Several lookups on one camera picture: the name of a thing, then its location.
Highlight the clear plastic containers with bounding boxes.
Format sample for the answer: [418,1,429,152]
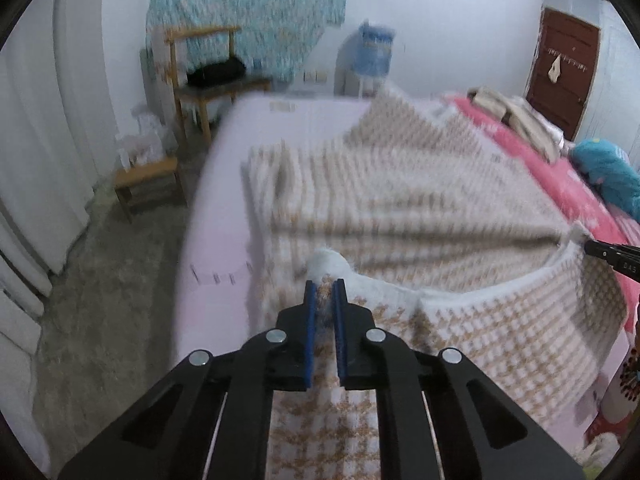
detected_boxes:
[117,105,168,166]

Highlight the brown door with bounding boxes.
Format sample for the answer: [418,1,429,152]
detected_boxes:
[525,7,601,143]

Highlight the white curtain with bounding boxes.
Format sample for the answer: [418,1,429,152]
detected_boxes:
[0,0,151,476]

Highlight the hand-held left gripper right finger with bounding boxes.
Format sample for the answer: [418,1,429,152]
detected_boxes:
[334,279,586,480]

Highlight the small wooden stool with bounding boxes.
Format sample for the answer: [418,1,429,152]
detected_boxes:
[114,156,188,223]

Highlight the door hook rack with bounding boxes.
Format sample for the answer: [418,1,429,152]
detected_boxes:
[545,47,588,68]

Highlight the beige white checkered blanket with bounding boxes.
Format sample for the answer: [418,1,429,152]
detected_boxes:
[240,85,628,480]

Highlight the beige clothes pile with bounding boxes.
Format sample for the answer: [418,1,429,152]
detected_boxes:
[467,86,563,163]

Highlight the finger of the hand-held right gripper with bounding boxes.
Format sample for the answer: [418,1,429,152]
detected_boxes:
[584,240,640,261]

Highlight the black bag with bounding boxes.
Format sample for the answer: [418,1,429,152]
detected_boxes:
[186,57,247,88]

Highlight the teal patterned hanging cloth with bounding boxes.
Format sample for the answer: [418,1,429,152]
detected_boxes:
[145,0,351,83]

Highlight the white water dispenser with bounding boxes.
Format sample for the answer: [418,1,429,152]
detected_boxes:
[335,35,388,98]

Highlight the wooden chair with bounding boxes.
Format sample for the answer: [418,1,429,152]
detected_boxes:
[165,25,273,148]

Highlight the pink floral blanket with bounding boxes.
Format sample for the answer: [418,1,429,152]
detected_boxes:
[445,95,640,480]

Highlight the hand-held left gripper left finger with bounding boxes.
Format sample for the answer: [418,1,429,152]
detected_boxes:
[57,280,318,480]

